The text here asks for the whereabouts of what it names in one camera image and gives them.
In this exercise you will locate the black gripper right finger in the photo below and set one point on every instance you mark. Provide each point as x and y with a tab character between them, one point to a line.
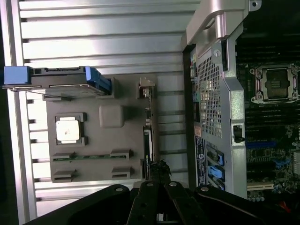
187	206

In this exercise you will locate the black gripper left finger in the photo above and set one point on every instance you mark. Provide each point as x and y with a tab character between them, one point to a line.
143	204

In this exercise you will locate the blue card retention clip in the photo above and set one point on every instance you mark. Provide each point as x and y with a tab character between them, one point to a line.
219	184
221	158
214	171

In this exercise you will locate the blue rear label sticker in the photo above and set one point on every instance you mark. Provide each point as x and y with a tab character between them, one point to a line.
200	161

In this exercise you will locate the grey plastic parts rack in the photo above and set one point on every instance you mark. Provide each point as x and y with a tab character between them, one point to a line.
126	140

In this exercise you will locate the green RAM stick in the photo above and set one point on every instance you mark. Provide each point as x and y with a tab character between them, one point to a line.
93	157

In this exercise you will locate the white expansion slot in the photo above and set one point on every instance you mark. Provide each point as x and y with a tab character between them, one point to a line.
260	186

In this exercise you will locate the blue expansion slot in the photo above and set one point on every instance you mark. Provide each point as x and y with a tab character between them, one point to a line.
260	144

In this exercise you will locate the silver CPU chip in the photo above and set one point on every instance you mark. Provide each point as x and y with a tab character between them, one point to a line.
67	130

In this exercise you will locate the green motherboard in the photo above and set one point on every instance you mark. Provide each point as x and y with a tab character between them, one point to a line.
264	131

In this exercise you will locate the open grey PC case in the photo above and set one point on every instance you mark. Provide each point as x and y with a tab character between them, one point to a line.
234	98

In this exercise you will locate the silver chipset heatsink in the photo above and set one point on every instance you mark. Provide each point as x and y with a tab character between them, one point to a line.
297	155

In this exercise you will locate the hard disk with blue carrier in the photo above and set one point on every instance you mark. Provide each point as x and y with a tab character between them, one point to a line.
58	78

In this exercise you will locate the CPU socket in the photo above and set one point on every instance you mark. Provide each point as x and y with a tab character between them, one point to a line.
275	83

